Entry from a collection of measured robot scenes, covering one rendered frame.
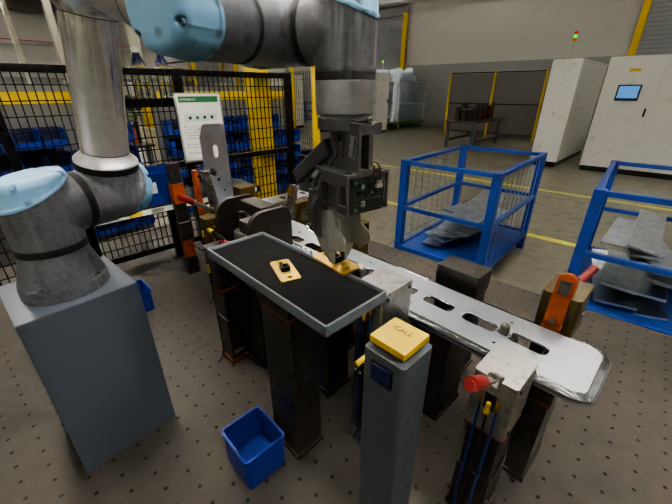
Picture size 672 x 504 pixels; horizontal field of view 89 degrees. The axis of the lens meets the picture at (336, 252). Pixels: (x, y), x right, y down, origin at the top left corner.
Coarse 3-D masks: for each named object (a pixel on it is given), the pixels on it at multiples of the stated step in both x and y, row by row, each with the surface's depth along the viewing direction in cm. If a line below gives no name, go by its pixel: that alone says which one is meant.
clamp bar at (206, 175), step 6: (204, 174) 117; (210, 174) 119; (204, 180) 118; (210, 180) 119; (204, 186) 121; (210, 186) 119; (210, 192) 120; (210, 198) 122; (216, 198) 122; (210, 204) 124; (216, 204) 123
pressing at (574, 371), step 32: (352, 256) 106; (416, 288) 89; (448, 288) 89; (416, 320) 77; (448, 320) 77; (512, 320) 77; (480, 352) 67; (576, 352) 67; (544, 384) 60; (576, 384) 60
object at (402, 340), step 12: (384, 324) 50; (396, 324) 49; (408, 324) 49; (372, 336) 47; (384, 336) 47; (396, 336) 47; (408, 336) 47; (420, 336) 47; (384, 348) 46; (396, 348) 45; (408, 348) 45
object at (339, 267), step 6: (318, 258) 56; (324, 258) 56; (336, 258) 54; (342, 258) 55; (324, 264) 55; (330, 264) 54; (336, 264) 54; (342, 264) 54; (348, 264) 54; (354, 264) 54; (336, 270) 52; (342, 270) 52; (348, 270) 52; (354, 270) 52
